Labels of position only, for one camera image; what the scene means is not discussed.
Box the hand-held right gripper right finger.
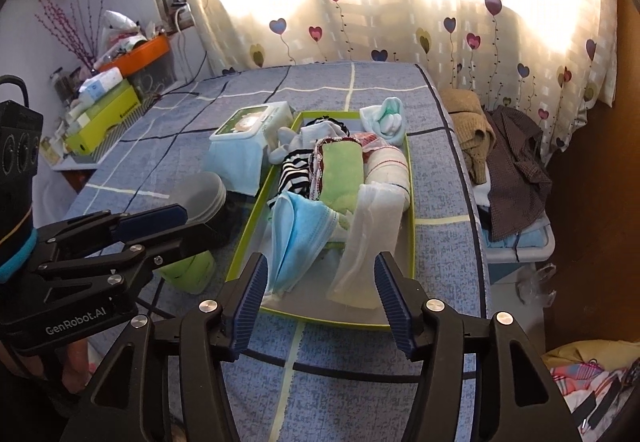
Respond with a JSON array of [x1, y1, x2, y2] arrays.
[[373, 250, 583, 442]]

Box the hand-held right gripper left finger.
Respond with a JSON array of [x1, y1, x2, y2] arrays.
[[60, 251, 270, 442]]

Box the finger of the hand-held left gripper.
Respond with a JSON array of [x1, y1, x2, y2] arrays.
[[36, 221, 222, 289], [34, 203, 189, 259]]

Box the green box lid tray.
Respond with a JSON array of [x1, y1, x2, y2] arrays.
[[224, 109, 417, 329]]

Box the white face mask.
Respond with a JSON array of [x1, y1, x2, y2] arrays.
[[326, 181, 407, 311]]

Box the blue face mask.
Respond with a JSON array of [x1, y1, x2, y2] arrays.
[[265, 192, 342, 295]]

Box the beige cloth with stripes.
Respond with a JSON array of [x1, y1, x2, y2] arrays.
[[361, 146, 409, 189]]

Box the green towel with braided trim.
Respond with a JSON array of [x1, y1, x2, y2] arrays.
[[309, 136, 364, 214]]

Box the clear bag with orange item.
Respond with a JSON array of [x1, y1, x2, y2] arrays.
[[349, 132, 387, 154]]

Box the pale mint sock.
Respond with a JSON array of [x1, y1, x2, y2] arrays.
[[358, 96, 409, 149]]

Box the person's left hand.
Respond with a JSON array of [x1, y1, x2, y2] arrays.
[[60, 337, 94, 395]]

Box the dark jar with clear lid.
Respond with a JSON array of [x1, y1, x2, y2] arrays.
[[169, 171, 229, 249]]

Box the blue elastic band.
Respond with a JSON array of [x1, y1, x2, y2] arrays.
[[0, 229, 39, 284]]

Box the white side shelf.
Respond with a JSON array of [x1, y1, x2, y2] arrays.
[[49, 151, 102, 174]]

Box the green cardboard box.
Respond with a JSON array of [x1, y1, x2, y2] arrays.
[[61, 87, 142, 154]]

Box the wet wipes pack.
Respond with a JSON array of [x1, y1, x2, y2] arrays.
[[206, 101, 297, 196]]

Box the flat pale green box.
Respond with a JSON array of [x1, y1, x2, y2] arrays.
[[66, 85, 139, 124]]

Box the cluster of small bottles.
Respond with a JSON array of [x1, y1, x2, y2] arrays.
[[39, 121, 69, 159]]

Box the white plastic storage box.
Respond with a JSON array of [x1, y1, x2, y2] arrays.
[[479, 216, 557, 279]]

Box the clear plastic wrapper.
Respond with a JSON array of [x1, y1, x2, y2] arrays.
[[516, 261, 559, 309]]

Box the blue white tissue pack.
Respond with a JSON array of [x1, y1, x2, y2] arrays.
[[78, 69, 124, 99]]

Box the clear storage bin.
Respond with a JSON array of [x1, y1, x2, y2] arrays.
[[126, 54, 177, 92]]

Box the orange tray with clutter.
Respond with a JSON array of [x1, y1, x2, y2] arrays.
[[96, 34, 172, 76]]

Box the dark glass jar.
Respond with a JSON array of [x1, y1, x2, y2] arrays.
[[49, 66, 72, 99]]

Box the brown checked shirt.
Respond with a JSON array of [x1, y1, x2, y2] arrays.
[[481, 104, 554, 244]]

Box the tan knit sweater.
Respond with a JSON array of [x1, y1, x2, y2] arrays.
[[439, 87, 497, 186]]

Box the white plastic bag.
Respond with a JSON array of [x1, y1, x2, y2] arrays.
[[101, 9, 139, 42]]

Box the pink striped cloth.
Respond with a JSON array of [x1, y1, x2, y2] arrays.
[[541, 338, 640, 434]]

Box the red berry branches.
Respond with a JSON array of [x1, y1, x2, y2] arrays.
[[34, 0, 114, 69]]

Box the blue plaid bedsheet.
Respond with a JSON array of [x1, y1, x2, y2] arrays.
[[65, 62, 488, 442]]

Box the heart print curtain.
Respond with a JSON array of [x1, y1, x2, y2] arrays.
[[142, 0, 618, 163]]

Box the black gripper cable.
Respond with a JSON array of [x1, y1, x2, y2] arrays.
[[0, 74, 27, 104]]

